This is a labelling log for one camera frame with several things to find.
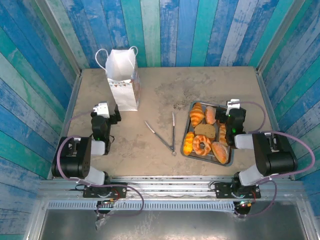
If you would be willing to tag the round orange fake bun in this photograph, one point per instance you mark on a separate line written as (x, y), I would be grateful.
(210, 115)

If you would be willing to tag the striped long fake roll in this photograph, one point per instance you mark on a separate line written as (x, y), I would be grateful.
(222, 135)

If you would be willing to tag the golden fake croissant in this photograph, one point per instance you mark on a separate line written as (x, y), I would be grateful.
(196, 115)

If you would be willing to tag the white paper bag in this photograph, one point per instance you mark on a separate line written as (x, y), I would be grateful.
(123, 82)

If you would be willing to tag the oval orange fake bun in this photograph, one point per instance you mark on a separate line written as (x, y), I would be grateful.
(220, 152)

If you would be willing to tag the metal tongs with white tips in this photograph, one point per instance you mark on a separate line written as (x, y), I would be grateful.
(172, 130)

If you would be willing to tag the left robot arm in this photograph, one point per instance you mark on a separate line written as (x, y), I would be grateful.
(72, 160)

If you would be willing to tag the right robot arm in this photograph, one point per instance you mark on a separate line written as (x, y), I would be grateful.
(275, 157)

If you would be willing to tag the brown fake bread slice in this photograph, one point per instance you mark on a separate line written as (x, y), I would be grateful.
(205, 130)

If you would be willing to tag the yellow orange fake bread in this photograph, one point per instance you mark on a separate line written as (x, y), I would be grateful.
(188, 145)

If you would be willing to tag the grey metal baking tray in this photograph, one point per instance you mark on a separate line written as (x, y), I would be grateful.
(226, 160)

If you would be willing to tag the small circuit board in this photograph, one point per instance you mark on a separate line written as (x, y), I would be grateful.
(107, 201)
(244, 204)

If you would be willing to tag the crumpled clear plastic piece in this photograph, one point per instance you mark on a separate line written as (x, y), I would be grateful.
(100, 222)

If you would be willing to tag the grey metal sheet panel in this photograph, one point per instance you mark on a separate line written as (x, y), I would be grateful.
(175, 225)

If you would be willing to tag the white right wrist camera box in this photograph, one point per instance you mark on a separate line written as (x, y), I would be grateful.
(233, 105)

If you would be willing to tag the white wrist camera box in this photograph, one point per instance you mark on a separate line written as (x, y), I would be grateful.
(233, 105)
(101, 108)

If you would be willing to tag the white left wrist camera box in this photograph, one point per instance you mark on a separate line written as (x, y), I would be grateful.
(101, 108)

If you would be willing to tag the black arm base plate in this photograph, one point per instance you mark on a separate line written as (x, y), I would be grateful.
(222, 191)
(120, 191)

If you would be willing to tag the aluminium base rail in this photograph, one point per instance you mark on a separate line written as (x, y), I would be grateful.
(170, 186)

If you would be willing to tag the aluminium corner post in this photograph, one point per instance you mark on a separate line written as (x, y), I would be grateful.
(278, 37)
(61, 37)

